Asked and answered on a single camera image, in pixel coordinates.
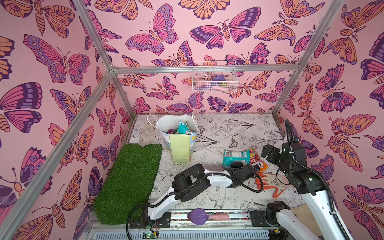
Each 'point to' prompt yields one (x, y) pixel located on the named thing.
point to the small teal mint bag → (230, 156)
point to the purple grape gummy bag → (171, 130)
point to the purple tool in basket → (219, 78)
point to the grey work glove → (147, 135)
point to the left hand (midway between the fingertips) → (241, 163)
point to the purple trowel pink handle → (198, 216)
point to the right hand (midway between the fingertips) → (272, 148)
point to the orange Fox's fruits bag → (255, 160)
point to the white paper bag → (182, 146)
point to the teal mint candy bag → (183, 128)
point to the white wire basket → (214, 76)
